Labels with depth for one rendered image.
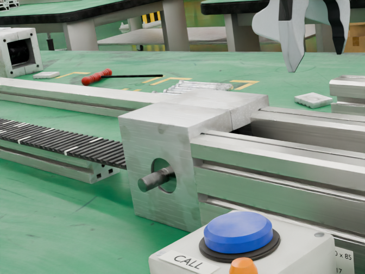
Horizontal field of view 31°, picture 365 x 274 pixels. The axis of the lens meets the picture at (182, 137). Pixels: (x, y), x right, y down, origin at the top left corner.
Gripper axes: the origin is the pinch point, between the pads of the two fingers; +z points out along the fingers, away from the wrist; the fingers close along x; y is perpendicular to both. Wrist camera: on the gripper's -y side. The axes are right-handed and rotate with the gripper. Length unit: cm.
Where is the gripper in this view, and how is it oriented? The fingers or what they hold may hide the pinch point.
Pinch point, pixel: (321, 53)
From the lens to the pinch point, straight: 71.5
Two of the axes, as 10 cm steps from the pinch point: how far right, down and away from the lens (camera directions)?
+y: -6.8, -1.1, 7.2
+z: 1.5, 9.5, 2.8
